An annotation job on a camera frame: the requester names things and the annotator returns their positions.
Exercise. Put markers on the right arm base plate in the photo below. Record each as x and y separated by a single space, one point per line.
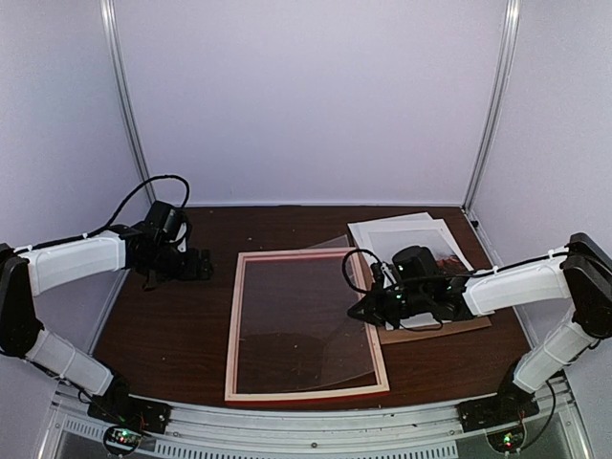
490 412

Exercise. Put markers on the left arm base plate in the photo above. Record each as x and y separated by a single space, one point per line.
138 414

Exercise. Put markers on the pink wooden picture frame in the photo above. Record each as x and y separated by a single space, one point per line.
234 344

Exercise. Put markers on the aluminium front rail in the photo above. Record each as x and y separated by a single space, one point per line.
419 431

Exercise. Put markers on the brown backing board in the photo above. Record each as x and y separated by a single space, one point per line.
387 337

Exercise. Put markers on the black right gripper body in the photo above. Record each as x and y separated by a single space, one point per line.
413 301

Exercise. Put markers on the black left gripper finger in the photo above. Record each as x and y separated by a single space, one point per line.
204 256
206 272

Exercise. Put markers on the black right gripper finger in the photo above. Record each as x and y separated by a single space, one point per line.
375 320
367 307

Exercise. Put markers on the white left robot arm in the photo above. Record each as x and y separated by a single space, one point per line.
156 247

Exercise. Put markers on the left aluminium corner post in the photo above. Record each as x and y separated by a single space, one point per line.
111 30

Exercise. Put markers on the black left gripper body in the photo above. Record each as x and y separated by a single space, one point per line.
182 270

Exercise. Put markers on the right aluminium corner post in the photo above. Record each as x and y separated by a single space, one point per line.
503 69

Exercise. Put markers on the aluminium corner post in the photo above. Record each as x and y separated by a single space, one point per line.
111 30
503 69

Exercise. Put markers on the red landscape photo print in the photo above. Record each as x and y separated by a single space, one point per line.
437 238

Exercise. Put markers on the clear acrylic sheet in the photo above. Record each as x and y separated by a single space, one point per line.
306 325

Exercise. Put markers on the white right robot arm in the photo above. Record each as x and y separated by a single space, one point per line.
580 271

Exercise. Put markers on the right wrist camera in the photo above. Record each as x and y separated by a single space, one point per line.
379 278

